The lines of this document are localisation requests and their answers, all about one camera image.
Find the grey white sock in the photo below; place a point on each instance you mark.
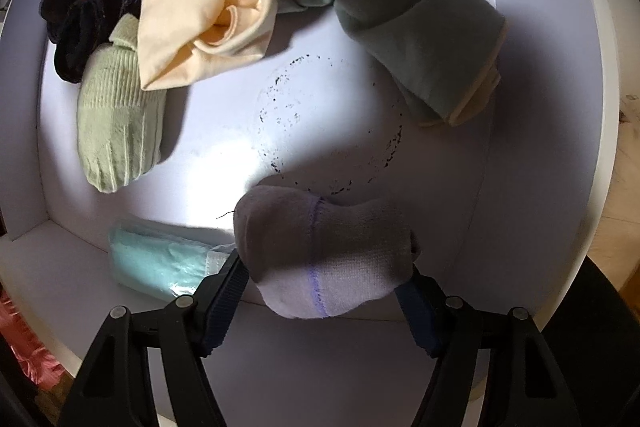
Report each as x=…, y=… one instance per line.
x=311, y=259

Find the red satin cushion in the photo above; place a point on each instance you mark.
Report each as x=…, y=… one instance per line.
x=36, y=361

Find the navy lace garment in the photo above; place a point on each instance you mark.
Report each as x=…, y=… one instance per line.
x=78, y=27

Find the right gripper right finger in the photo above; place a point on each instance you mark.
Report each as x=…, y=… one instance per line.
x=524, y=385

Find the sage green cloth bundle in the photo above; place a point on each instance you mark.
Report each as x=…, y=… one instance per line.
x=442, y=54

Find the light green knit sock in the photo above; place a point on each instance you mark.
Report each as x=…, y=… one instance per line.
x=119, y=125

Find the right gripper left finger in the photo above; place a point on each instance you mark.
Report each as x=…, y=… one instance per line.
x=113, y=385

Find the mint green packet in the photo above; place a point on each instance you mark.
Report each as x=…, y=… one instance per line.
x=160, y=264

